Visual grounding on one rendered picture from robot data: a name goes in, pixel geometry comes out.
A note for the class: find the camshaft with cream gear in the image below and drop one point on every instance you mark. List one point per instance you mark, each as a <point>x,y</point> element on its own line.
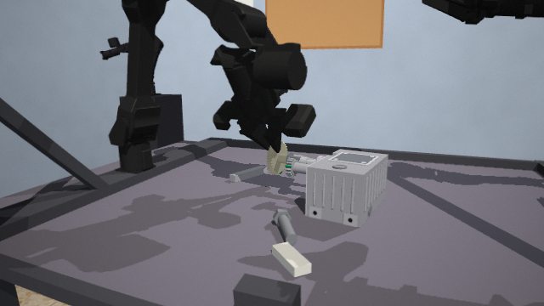
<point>276,161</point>

